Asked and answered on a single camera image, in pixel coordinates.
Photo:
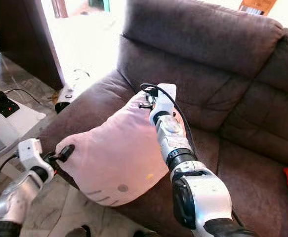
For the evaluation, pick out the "dark brown fabric sofa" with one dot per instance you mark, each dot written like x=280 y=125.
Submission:
x=227 y=64

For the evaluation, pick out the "dark wooden door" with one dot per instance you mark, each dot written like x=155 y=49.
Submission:
x=20 y=34

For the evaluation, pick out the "brown door frame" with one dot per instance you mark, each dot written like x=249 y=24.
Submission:
x=59 y=8

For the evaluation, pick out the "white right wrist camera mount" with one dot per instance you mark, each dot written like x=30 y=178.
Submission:
x=165 y=98

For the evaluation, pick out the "pink cat face pillow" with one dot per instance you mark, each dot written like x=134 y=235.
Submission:
x=114 y=153

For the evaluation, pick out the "black power strip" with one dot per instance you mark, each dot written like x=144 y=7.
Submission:
x=6 y=104

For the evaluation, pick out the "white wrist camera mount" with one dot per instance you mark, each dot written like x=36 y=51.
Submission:
x=165 y=98
x=30 y=150

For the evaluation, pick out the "wooden drawer cabinet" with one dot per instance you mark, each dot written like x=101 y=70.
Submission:
x=257 y=6

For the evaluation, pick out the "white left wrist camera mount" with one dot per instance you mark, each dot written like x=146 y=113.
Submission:
x=30 y=150

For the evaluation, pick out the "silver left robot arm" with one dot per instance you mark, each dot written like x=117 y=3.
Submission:
x=15 y=200

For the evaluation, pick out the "white and black appliance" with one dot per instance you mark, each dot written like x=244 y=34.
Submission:
x=65 y=96

